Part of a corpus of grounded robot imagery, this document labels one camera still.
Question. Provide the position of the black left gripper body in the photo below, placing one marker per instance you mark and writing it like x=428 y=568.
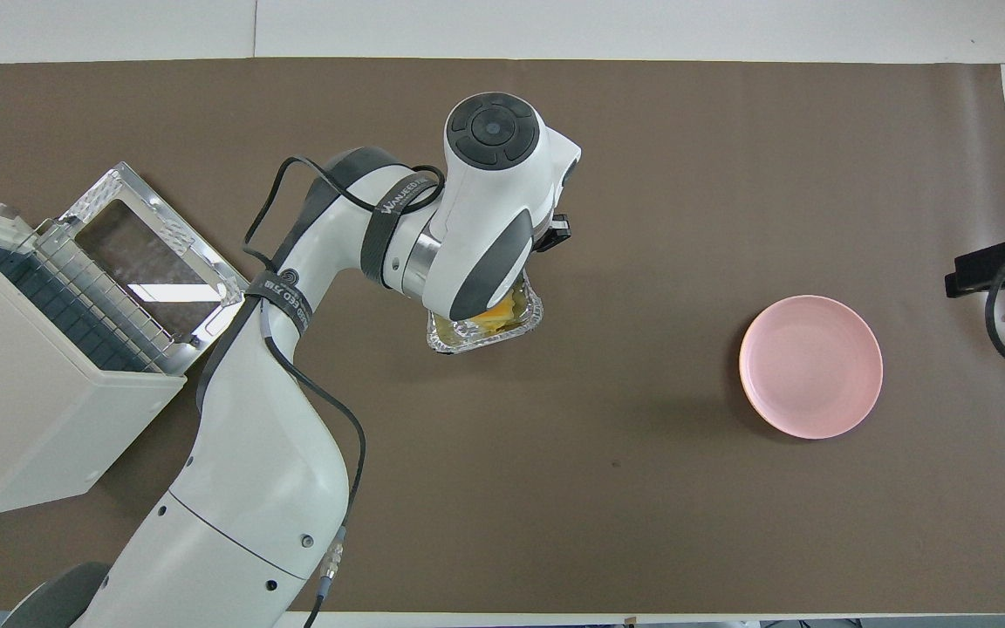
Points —
x=555 y=234

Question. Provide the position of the golden ridged bread loaf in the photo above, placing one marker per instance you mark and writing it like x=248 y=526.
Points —
x=492 y=318

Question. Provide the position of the aluminium foil tray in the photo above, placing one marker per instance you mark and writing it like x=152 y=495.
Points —
x=459 y=336

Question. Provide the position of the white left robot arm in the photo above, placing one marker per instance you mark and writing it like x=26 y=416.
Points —
x=276 y=488

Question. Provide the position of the glass oven door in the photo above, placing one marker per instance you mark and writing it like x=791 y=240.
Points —
x=149 y=253

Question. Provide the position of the white toaster oven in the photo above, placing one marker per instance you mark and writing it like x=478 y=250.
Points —
x=31 y=410

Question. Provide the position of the pink round plate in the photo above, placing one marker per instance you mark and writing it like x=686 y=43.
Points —
x=810 y=366

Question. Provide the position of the brown paper table mat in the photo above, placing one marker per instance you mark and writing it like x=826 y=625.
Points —
x=642 y=488

